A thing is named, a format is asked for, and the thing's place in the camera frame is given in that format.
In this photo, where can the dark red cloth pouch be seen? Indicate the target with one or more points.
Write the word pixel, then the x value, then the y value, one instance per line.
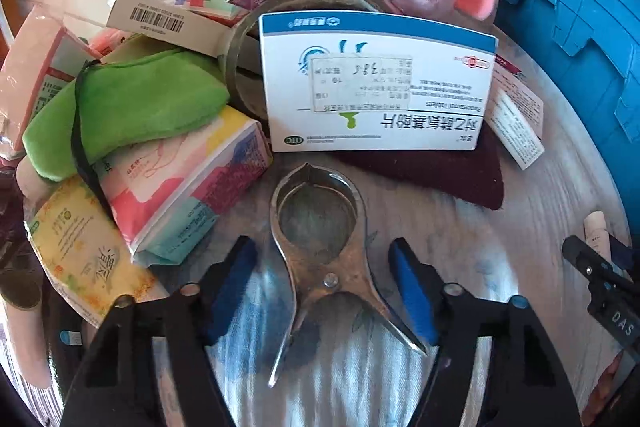
pixel 450 179

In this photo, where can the white barcode box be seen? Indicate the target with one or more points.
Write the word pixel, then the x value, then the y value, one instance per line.
pixel 160 24

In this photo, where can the white box dark red stripe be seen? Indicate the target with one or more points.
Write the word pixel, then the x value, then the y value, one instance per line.
pixel 517 122

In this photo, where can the white blue medicine box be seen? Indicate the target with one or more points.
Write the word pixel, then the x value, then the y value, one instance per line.
pixel 375 97

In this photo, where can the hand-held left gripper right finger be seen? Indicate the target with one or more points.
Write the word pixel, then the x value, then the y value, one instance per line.
pixel 410 277

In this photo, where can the pale pink tissue pack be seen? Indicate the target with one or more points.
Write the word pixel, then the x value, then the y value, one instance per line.
pixel 35 67

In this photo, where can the small pink tube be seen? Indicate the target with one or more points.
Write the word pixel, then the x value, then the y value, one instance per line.
pixel 595 237

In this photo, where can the metal tongs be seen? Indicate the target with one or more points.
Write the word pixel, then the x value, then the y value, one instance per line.
pixel 325 267

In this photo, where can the pink white tissue pack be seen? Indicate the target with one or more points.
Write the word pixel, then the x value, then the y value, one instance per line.
pixel 200 177

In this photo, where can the brown tape roll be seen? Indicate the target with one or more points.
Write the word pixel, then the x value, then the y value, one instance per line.
pixel 245 72

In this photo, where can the yellow tissue pack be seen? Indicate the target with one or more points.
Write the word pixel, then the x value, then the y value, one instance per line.
pixel 85 252

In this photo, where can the person's right hand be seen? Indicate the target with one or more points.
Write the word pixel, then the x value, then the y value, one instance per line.
pixel 611 379

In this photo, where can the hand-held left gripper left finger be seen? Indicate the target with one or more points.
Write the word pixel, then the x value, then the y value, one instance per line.
pixel 232 277

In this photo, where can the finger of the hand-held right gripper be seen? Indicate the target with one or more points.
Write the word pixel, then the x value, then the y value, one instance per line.
pixel 600 287
pixel 625 259

